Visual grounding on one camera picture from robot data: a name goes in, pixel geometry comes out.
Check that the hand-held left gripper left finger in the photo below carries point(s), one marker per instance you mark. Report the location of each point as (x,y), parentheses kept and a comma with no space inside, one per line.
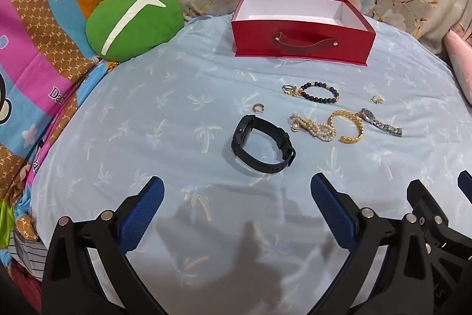
(142,211)

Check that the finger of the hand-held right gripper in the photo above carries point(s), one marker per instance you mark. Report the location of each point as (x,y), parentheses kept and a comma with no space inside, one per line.
(424,200)
(465,182)

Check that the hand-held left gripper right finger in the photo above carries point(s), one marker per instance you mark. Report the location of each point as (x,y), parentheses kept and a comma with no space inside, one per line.
(332,211)

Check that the gold bangle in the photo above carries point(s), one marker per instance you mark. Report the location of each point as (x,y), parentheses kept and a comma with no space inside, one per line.
(360,128)

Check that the black wristwatch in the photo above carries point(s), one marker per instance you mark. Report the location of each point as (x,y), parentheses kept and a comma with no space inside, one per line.
(238,141)

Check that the red gift box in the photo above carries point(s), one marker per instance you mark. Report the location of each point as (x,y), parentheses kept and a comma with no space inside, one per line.
(250,38)

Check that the light blue palm-print sheet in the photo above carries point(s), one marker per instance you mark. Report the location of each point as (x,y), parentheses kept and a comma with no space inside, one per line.
(166,115)

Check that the silver metal wristwatch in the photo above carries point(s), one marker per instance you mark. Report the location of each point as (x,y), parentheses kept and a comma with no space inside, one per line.
(367,114)

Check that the gold earrings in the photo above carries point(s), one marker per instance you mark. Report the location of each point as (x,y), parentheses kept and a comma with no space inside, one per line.
(377,100)

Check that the striped cloth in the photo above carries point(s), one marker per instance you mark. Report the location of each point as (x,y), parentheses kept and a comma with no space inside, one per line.
(25,252)

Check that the pink pillow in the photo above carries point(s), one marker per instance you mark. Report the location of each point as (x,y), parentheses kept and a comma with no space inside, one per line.
(461,56)

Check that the green round cushion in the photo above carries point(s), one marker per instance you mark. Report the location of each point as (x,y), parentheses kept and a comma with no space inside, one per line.
(155,27)

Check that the cartoon monkey bedsheet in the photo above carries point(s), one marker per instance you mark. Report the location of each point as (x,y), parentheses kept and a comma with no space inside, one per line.
(37,42)

